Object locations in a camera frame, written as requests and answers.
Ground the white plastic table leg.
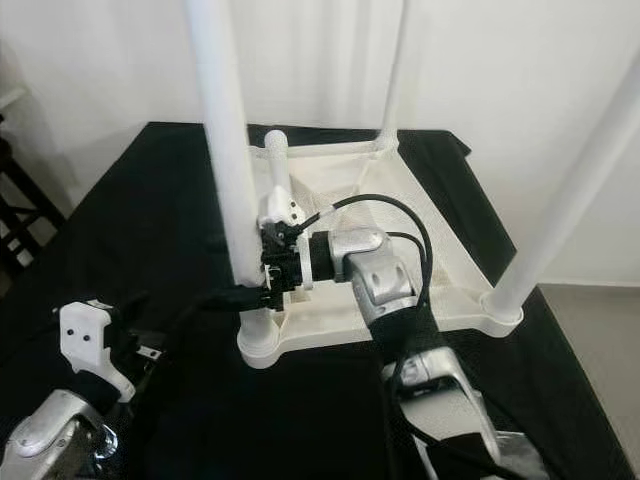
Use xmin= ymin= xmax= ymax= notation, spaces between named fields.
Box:
xmin=485 ymin=50 xmax=640 ymax=326
xmin=263 ymin=130 xmax=306 ymax=226
xmin=375 ymin=0 xmax=411 ymax=151
xmin=185 ymin=0 xmax=276 ymax=341

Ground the black stool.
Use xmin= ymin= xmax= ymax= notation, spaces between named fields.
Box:
xmin=0 ymin=140 xmax=66 ymax=281

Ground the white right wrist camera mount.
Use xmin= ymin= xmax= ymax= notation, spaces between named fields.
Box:
xmin=258 ymin=190 xmax=336 ymax=293

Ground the black tablecloth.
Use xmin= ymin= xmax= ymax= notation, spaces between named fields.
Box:
xmin=0 ymin=122 xmax=640 ymax=480

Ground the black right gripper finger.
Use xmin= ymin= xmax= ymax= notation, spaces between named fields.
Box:
xmin=200 ymin=285 xmax=273 ymax=311

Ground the cream plastic children table top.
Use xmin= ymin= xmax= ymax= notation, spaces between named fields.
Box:
xmin=238 ymin=138 xmax=526 ymax=371

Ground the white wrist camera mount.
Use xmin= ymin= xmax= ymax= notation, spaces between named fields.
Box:
xmin=258 ymin=190 xmax=336 ymax=293
xmin=58 ymin=298 xmax=136 ymax=403

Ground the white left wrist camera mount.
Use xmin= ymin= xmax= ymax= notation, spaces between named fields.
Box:
xmin=58 ymin=298 xmax=136 ymax=403

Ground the clear plastic bag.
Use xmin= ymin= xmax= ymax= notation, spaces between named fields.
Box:
xmin=492 ymin=430 xmax=551 ymax=480

